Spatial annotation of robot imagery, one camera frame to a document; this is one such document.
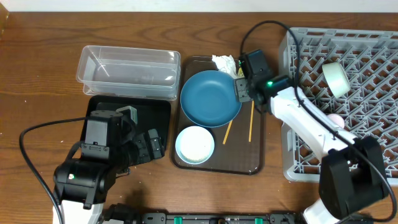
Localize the blue plate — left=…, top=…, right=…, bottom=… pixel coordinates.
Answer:
left=180, top=70, right=242, bottom=128

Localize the pink cup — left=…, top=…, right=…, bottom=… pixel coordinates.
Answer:
left=327, top=113, right=345, bottom=129

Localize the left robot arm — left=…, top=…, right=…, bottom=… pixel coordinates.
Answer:
left=53, top=106, right=164, bottom=223

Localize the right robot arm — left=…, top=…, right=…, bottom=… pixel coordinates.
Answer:
left=239, top=50, right=397, bottom=223

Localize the grey dishwasher rack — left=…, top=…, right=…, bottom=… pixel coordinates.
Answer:
left=279, top=27, right=397, bottom=186

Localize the yellow green snack wrapper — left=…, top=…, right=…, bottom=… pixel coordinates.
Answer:
left=237, top=67, right=244, bottom=78

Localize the crumpled white tissue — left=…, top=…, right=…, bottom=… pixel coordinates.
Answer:
left=211, top=55, right=239, bottom=79

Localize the black plastic tray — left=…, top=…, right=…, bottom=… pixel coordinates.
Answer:
left=86, top=95, right=171, bottom=159

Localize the light blue rice bowl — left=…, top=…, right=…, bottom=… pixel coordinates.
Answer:
left=175, top=126, right=215, bottom=165

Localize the clear plastic bin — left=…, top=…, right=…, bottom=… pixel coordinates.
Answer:
left=76, top=45, right=181, bottom=101

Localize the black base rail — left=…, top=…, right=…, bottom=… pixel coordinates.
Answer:
left=99, top=203, right=308, bottom=224

